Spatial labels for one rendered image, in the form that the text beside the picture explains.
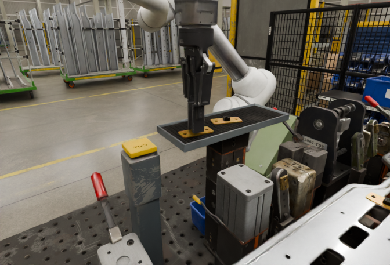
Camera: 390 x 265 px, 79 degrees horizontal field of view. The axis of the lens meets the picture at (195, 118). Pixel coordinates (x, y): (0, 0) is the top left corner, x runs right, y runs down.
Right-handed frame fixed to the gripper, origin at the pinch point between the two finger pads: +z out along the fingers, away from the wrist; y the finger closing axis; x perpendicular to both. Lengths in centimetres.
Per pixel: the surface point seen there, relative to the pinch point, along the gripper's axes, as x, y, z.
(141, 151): -14.5, 3.4, 4.3
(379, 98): 116, -16, 14
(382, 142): 80, 6, 22
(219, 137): 3.8, 4.9, 4.3
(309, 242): 12.1, 26.5, 20.0
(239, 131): 10.2, 4.1, 4.3
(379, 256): 21.2, 34.4, 20.0
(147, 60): 195, -749, 70
